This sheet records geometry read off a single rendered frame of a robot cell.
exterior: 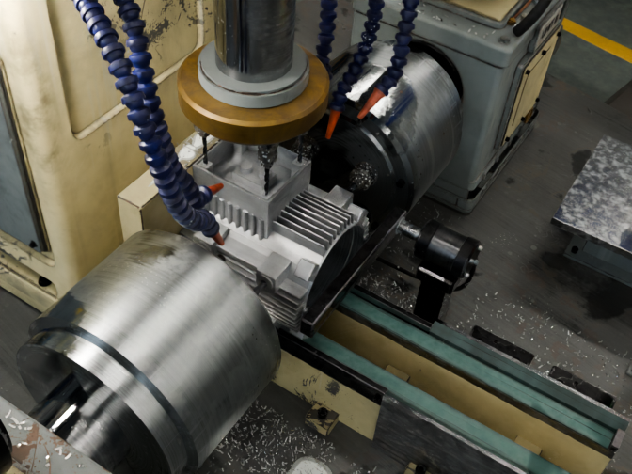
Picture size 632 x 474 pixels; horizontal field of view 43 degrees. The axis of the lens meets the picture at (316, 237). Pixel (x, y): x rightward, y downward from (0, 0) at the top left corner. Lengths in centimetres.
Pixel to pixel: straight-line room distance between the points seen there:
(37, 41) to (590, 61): 287
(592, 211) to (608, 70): 215
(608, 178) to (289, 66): 75
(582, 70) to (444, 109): 230
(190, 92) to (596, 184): 80
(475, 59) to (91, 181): 63
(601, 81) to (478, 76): 215
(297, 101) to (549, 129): 93
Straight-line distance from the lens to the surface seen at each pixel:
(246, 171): 107
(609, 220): 144
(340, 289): 107
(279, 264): 103
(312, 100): 95
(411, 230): 117
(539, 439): 120
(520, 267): 148
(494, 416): 121
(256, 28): 89
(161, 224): 106
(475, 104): 139
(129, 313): 88
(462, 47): 135
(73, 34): 101
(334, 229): 105
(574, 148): 176
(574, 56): 358
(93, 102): 108
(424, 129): 119
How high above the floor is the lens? 185
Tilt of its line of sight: 47 degrees down
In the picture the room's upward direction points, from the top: 5 degrees clockwise
